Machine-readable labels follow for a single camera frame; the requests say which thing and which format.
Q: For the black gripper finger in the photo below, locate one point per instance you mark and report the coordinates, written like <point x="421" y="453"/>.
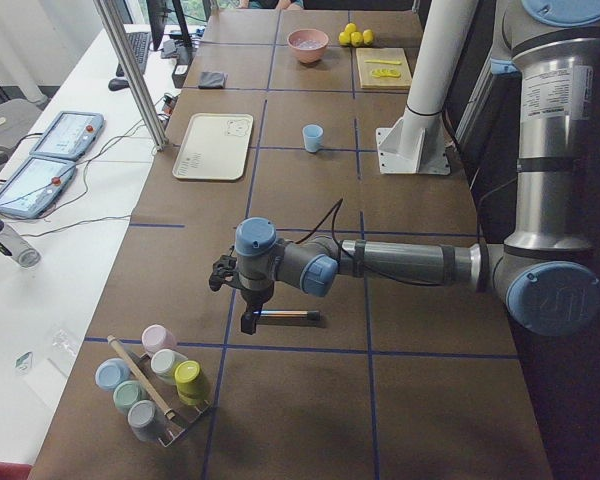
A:
<point x="249" y="321"/>

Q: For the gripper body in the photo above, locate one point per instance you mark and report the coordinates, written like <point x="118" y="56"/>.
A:
<point x="253" y="298"/>

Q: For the metal muddler tool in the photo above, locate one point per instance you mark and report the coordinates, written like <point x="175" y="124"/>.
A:
<point x="290" y="315"/>

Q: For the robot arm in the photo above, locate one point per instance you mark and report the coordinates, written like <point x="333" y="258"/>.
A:
<point x="539" y="271"/>

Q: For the yellow cup on rack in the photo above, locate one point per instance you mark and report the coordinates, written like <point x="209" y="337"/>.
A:
<point x="191" y="383"/>

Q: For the pink cup on rack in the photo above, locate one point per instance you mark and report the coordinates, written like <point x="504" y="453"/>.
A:
<point x="156" y="337"/>

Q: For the white cup on rack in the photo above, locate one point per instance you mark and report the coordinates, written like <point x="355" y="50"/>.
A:
<point x="164" y="363"/>

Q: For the green cup on rack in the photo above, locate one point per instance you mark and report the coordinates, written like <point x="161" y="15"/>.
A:
<point x="127" y="394"/>

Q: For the grey cup on rack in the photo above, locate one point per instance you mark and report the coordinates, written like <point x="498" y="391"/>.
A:
<point x="145" y="420"/>

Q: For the blue cup on rack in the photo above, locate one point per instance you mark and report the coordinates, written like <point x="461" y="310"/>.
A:
<point x="111" y="373"/>

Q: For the light blue cup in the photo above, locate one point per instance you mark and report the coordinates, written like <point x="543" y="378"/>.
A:
<point x="312" y="137"/>

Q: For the pink bowl of ice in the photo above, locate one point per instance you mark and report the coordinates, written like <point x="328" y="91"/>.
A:
<point x="308" y="45"/>

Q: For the cream bear tray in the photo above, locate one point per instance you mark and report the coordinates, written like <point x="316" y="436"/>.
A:
<point x="214" y="147"/>

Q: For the clear plastic bag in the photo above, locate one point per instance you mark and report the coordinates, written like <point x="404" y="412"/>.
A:
<point x="63" y="350"/>

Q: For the grey folded cloth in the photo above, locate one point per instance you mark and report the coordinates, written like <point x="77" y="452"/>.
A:
<point x="212" y="80"/>

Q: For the lower teach pendant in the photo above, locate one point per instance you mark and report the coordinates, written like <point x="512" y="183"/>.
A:
<point x="35" y="186"/>

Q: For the teach pendant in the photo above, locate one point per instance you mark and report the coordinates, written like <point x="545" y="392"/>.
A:
<point x="35" y="186"/>
<point x="70" y="135"/>

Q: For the upper teach pendant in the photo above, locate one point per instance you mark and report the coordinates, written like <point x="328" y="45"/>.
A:
<point x="70" y="135"/>

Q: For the black computer mouse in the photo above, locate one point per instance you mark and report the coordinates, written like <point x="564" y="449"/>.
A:
<point x="117" y="84"/>

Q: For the clear plastic bottle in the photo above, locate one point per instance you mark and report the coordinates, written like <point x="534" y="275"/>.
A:
<point x="14" y="246"/>

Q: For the lemon slices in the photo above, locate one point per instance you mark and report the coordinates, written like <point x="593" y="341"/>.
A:
<point x="385" y="73"/>

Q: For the yellow knife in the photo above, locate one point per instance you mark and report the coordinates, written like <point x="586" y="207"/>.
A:
<point x="383" y="61"/>

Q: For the wooden cutting board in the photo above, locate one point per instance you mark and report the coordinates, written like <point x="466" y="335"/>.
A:
<point x="366" y="81"/>

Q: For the yellow lemons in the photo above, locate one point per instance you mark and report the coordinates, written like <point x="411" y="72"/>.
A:
<point x="352" y="36"/>

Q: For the black keyboard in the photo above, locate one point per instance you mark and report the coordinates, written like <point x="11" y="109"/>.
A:
<point x="140" y="43"/>

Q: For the wire cup rack wooden handle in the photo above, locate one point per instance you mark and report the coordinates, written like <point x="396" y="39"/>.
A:
<point x="171" y="419"/>

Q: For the aluminium frame post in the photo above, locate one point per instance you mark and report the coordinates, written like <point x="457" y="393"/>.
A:
<point x="118" y="37"/>

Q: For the white camera pole mount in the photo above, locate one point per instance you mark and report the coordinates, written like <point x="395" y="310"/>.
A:
<point x="415" y="143"/>

